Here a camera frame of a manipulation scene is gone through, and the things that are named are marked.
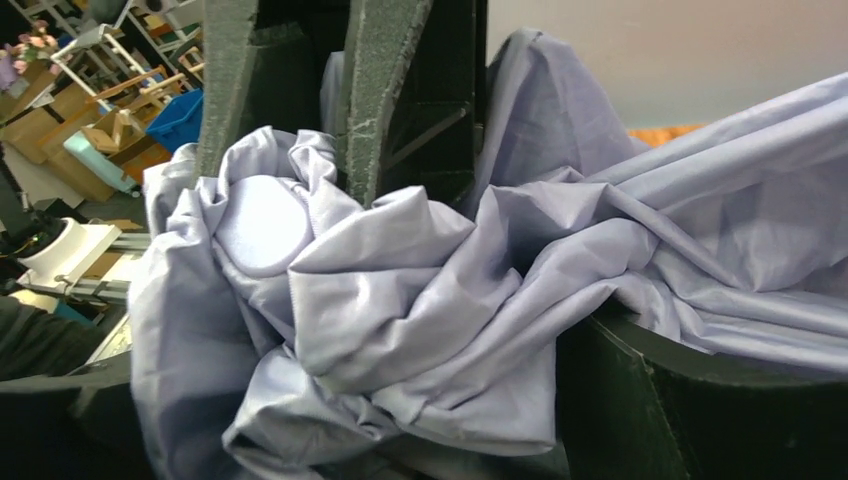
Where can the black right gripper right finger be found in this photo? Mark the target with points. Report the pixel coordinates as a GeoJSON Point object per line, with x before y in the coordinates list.
{"type": "Point", "coordinates": [635, 405]}

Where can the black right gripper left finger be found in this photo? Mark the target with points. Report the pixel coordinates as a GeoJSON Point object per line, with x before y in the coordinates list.
{"type": "Point", "coordinates": [80, 426]}

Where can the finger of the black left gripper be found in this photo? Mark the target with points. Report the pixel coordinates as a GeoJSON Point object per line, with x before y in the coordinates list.
{"type": "Point", "coordinates": [412, 103]}
{"type": "Point", "coordinates": [227, 29]}

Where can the lavender folding umbrella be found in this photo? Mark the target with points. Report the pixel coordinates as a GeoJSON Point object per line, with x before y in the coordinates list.
{"type": "Point", "coordinates": [278, 325]}

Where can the metal storage rack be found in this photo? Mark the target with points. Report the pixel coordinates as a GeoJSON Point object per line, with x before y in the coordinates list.
{"type": "Point", "coordinates": [109, 47]}

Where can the blue plastic bin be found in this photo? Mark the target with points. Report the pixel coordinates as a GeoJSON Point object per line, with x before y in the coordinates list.
{"type": "Point", "coordinates": [180, 122]}

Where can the cardboard boxes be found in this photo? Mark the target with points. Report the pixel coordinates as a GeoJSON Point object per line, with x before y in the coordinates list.
{"type": "Point", "coordinates": [101, 145]}

